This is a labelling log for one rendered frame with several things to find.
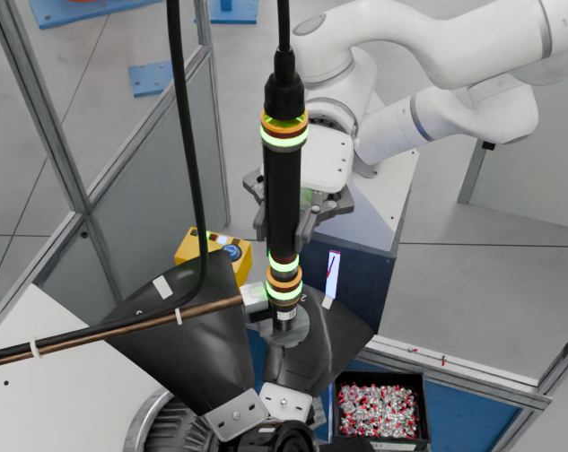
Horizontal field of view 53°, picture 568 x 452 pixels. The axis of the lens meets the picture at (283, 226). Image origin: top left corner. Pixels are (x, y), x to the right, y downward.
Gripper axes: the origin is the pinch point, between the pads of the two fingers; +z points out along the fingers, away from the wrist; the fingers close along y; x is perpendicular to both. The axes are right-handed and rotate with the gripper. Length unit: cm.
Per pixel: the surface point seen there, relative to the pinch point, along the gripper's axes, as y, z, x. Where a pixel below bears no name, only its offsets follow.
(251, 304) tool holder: 2.7, 4.2, -11.2
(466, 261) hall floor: -44, -141, -166
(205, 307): 7.9, 6.3, -11.1
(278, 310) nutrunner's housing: -0.1, 2.1, -14.4
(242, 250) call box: 22, -37, -58
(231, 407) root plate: 6.4, 6.7, -39.2
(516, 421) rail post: -52, -33, -95
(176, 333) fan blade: 16.0, 2.8, -27.5
